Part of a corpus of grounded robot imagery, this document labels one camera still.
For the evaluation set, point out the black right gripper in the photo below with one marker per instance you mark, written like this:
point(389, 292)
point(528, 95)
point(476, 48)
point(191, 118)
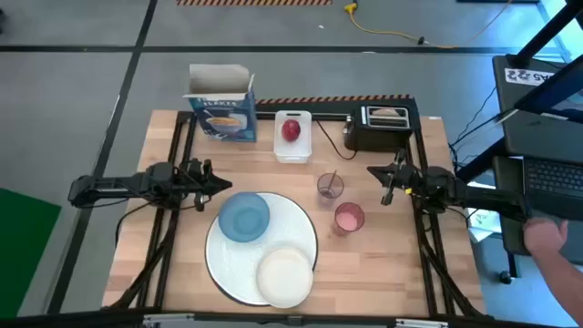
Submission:
point(410, 180)

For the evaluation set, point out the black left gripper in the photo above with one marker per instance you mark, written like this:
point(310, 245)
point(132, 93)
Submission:
point(193, 180)

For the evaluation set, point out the bread slice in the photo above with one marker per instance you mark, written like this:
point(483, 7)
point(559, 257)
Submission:
point(386, 112)

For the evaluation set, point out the clear drinking glass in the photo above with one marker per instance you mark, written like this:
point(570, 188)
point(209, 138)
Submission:
point(322, 187)

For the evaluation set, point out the blue frosted flakes cereal box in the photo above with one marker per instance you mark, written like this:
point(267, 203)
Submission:
point(223, 114)

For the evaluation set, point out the red apple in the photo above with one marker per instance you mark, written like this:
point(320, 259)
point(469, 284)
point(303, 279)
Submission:
point(291, 130)

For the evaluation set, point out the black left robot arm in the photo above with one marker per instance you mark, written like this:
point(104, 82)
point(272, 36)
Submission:
point(118, 184)

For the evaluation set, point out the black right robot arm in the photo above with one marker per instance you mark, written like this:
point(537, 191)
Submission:
point(478, 196)

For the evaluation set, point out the person's forearm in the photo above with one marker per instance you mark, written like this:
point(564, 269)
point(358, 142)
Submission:
point(562, 282)

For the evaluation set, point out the black toaster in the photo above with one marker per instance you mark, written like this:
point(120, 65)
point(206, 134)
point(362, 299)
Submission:
point(378, 136)

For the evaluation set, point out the blue bowl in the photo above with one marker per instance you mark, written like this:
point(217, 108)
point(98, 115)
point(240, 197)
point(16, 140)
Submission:
point(243, 217)

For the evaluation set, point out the thin stirrer stick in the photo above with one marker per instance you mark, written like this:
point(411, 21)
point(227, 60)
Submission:
point(332, 183)

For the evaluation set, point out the pink tumbler with juice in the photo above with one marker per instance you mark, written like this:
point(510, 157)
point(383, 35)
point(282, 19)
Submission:
point(349, 219)

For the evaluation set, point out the white plastic container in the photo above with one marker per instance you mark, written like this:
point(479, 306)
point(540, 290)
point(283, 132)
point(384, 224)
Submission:
point(291, 150)

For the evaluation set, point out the large white round plate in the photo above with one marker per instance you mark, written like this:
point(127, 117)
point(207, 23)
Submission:
point(237, 264)

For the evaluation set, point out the hazard striped table edge strip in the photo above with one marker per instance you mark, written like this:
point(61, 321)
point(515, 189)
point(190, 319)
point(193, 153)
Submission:
point(332, 99)

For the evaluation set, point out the white papers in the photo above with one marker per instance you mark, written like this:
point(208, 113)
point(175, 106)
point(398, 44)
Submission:
point(483, 221)

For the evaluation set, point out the cream white plate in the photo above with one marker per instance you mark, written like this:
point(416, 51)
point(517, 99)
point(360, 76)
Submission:
point(284, 277)

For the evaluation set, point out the black laptop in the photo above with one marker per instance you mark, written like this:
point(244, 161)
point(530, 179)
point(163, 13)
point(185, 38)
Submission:
point(537, 132)
point(553, 180)

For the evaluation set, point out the black cart caster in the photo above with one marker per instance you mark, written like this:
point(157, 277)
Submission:
point(504, 277)

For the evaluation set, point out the person's hand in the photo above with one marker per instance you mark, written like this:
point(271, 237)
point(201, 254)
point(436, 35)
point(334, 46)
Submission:
point(544, 237)

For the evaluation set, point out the white paper label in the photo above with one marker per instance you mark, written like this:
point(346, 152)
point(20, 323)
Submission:
point(528, 76)

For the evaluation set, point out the green floor mat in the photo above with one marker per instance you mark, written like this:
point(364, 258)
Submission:
point(23, 250)

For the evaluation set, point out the black overhead rig beams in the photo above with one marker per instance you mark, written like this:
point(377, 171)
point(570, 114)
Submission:
point(546, 32)

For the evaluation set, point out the black table frame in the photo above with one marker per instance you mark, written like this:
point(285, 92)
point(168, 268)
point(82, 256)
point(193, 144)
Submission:
point(426, 255)

